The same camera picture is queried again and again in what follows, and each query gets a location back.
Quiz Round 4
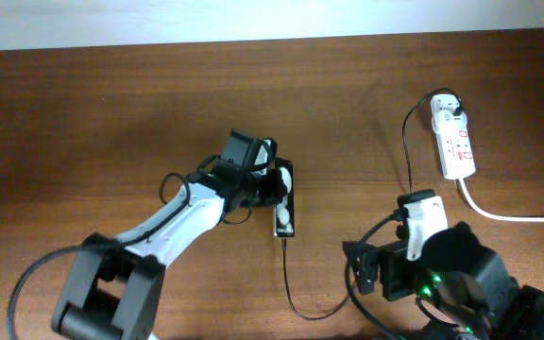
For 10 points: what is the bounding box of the black smartphone with lit screen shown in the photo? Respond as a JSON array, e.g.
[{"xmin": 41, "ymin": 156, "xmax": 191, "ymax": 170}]
[{"xmin": 274, "ymin": 158, "xmax": 296, "ymax": 238}]

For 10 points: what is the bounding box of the white power strip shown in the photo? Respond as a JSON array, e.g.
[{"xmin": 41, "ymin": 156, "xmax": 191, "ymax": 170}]
[{"xmin": 431, "ymin": 93, "xmax": 476, "ymax": 179}]

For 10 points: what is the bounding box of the thin black charger cable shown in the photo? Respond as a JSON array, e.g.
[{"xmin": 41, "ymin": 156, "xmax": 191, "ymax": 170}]
[{"xmin": 280, "ymin": 87, "xmax": 465, "ymax": 322}]

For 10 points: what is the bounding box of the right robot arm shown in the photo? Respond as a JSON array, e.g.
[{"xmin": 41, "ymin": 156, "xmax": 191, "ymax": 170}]
[{"xmin": 343, "ymin": 222, "xmax": 544, "ymax": 339}]

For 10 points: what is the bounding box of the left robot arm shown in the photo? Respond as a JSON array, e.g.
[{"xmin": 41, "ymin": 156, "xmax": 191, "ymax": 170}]
[{"xmin": 51, "ymin": 158, "xmax": 295, "ymax": 340}]

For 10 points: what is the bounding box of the white USB charger adapter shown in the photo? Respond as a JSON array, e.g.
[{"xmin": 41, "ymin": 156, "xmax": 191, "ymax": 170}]
[{"xmin": 432, "ymin": 106, "xmax": 468, "ymax": 134}]

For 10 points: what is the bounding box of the black left camera cable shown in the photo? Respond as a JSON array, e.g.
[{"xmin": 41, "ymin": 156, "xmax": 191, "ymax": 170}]
[{"xmin": 6, "ymin": 136, "xmax": 278, "ymax": 340}]

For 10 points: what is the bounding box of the thick white power cord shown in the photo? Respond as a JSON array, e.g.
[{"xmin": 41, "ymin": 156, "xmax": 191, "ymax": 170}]
[{"xmin": 455, "ymin": 177, "xmax": 544, "ymax": 225}]

